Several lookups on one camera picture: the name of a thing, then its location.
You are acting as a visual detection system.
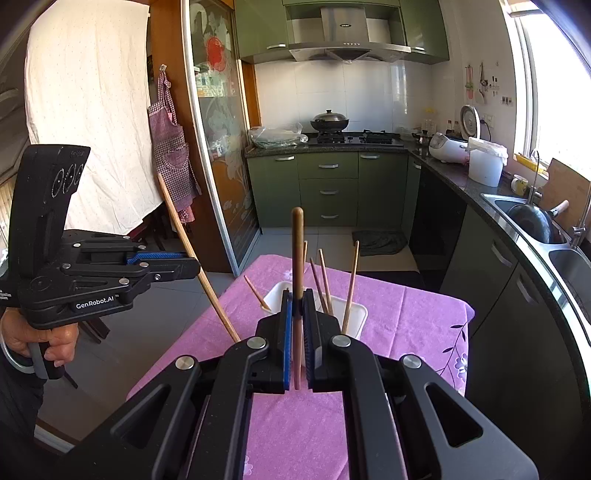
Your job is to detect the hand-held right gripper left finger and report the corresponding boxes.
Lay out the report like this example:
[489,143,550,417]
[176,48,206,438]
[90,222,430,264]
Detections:
[82,288,293,480]

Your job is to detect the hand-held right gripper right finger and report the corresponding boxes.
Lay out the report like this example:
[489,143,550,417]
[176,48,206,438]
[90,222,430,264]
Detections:
[302,288,540,480]

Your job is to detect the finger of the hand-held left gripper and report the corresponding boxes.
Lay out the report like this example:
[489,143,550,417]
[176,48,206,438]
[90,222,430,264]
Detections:
[64,230,186,267]
[122,257,202,281]

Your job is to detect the white plastic utensil holder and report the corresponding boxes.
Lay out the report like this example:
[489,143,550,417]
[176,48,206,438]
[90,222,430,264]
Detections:
[259,281,369,352]

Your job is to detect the person's left forearm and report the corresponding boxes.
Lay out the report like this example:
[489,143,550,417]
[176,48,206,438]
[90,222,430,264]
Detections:
[0,346,47,439]

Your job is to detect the person's left hand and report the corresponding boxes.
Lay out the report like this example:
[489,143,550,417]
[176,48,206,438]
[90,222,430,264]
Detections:
[1,308,80,366]

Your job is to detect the pink floral tablecloth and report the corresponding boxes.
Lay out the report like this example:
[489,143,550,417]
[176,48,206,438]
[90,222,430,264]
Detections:
[127,254,476,480]

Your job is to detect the checked pink apron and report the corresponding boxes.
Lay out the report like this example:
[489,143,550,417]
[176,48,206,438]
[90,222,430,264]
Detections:
[148,65,202,225]

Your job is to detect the dark floor mat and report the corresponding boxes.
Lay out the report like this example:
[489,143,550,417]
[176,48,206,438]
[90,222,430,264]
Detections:
[352,229,409,257]

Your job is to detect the white hanging cloth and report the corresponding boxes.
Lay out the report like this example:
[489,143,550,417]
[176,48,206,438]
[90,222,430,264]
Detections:
[23,0,160,238]

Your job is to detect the patterned glass sliding door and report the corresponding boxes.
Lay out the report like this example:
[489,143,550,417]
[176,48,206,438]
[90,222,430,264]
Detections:
[180,0,262,275]

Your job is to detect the green base cabinets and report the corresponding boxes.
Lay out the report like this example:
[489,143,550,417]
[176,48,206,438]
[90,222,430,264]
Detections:
[245,148,591,462]

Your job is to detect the plastic-wrapped green dish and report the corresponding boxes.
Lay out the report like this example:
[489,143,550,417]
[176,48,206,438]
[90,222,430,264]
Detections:
[248,124,309,149]

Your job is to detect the black wok with lid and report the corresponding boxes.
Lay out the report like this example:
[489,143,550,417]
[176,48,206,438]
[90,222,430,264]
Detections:
[310,109,350,133]

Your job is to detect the black gas stove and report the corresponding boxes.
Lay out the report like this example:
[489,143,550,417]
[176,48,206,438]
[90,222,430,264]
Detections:
[307,130,406,148]

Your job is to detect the dark kitchen countertop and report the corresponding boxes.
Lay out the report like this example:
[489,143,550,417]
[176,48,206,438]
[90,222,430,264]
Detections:
[245,134,591,352]

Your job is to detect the white rice cooker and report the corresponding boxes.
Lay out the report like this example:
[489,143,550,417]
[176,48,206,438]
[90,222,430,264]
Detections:
[428,132,472,164]

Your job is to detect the white bucket with bag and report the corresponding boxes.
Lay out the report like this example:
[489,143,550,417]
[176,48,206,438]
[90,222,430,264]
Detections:
[467,137,509,188]

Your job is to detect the small steel faucet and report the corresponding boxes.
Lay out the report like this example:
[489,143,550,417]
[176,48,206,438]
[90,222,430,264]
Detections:
[526,148,543,206]

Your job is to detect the round white appliance lid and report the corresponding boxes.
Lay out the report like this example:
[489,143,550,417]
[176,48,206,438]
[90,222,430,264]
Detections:
[459,104,482,141]

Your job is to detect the steel kitchen sink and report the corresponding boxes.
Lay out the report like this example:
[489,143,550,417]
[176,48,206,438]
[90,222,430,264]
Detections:
[480,191,591,324]

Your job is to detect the yellow plastic tray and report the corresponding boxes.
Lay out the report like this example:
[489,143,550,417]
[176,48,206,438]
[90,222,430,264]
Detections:
[513,152,548,175]

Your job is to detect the large steel faucet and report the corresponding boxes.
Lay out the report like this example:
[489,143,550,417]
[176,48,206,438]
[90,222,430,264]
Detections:
[570,180,591,250]

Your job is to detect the steel range hood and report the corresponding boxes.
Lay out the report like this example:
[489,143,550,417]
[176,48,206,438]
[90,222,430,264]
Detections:
[283,0,411,63]

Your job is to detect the wooden cutting board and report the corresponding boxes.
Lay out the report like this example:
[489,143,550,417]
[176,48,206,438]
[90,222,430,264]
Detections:
[540,158,591,232]

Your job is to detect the kitchen window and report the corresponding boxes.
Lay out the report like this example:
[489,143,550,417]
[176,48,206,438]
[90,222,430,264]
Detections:
[505,0,591,185]

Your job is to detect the green wall cabinets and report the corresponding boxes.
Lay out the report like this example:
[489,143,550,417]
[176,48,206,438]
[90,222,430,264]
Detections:
[233,0,451,65]

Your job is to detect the black wok with wooden handle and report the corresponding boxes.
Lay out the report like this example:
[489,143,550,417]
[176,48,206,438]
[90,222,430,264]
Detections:
[508,199,571,245]

